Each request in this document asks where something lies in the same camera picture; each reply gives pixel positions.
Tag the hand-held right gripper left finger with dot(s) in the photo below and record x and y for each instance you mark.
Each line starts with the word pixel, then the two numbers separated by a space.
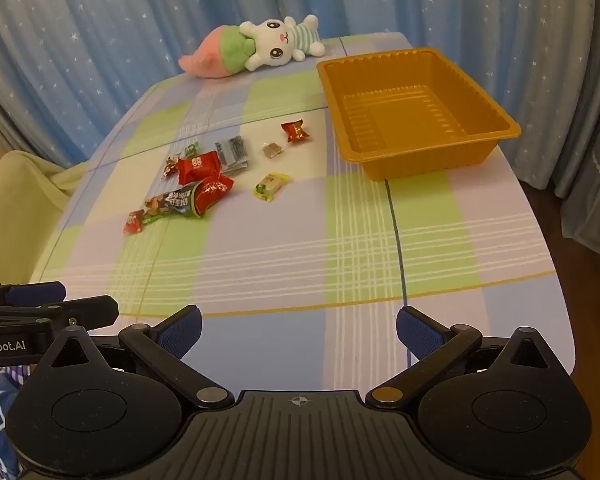
pixel 180 332

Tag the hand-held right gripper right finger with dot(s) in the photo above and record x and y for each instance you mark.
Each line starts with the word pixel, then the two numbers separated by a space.
pixel 420 332

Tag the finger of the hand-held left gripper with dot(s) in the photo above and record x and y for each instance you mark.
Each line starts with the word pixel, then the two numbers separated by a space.
pixel 35 292
pixel 90 312

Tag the small red candy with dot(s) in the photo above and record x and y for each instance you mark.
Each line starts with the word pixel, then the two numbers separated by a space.
pixel 134 222

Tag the long dark green snack packet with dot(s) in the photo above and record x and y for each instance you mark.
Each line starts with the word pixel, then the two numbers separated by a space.
pixel 172 204

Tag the large red candy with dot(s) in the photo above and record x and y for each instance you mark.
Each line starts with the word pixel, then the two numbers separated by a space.
pixel 214 192

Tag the yellow green candy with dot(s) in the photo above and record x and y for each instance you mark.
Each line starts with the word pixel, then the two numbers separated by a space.
pixel 270 185

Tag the grey clear twin snack packet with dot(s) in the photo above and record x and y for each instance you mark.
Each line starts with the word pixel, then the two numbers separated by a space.
pixel 232 152

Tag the orange plastic tray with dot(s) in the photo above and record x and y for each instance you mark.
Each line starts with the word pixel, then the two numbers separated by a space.
pixel 405 75

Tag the blue patterned clothing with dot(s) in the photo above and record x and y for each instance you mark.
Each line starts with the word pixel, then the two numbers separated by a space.
pixel 5 410

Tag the light green cloth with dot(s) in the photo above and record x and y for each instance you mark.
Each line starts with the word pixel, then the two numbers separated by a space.
pixel 15 185

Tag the plaid tablecloth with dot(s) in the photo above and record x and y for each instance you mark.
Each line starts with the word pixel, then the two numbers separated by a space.
pixel 330 240

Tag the red square snack packet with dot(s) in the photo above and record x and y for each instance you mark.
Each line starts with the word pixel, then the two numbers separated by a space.
pixel 197 167

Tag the brown candy in clear wrapper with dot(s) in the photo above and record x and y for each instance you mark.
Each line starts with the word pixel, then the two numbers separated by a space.
pixel 271 150

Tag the shiny red wrapped candy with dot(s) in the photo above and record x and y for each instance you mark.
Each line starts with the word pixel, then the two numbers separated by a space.
pixel 292 131

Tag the blue star curtain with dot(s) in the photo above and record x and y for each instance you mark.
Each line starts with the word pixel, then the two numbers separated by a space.
pixel 130 10

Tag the rabbit carrot plush toy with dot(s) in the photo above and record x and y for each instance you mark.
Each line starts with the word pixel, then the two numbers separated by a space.
pixel 275 42

